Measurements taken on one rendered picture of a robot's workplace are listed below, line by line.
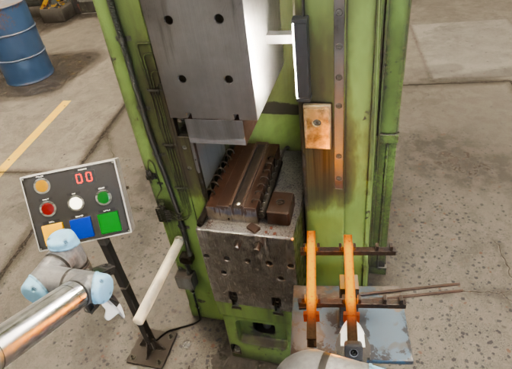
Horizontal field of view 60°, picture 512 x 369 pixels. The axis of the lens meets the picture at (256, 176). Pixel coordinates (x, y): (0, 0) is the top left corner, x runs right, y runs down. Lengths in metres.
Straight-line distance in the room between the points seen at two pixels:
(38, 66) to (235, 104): 4.80
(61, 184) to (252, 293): 0.87
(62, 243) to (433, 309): 1.93
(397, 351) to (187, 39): 1.19
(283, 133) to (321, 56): 0.65
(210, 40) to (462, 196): 2.35
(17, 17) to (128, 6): 4.37
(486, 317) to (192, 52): 1.99
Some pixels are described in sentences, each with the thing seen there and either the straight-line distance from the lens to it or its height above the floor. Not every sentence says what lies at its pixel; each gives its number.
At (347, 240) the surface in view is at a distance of 1.55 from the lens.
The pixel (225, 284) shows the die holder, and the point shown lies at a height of 0.60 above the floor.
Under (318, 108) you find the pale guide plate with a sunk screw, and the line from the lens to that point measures 1.48.
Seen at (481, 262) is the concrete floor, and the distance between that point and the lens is 2.89.
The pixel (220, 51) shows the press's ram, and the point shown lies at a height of 1.59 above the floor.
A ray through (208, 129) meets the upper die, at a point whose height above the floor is 1.33.
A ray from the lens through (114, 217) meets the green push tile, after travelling 1.71.
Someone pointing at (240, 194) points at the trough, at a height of 0.99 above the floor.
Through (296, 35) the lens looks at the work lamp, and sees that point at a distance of 1.36.
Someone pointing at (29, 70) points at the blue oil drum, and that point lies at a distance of 6.01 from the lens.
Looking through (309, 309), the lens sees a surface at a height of 0.95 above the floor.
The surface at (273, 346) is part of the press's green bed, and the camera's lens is 2.25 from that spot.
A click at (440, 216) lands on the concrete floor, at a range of 3.10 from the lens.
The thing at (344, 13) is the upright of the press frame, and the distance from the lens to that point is 1.36.
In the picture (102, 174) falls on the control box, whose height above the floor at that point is 1.16.
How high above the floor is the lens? 2.07
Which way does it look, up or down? 38 degrees down
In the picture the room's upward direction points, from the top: 8 degrees counter-clockwise
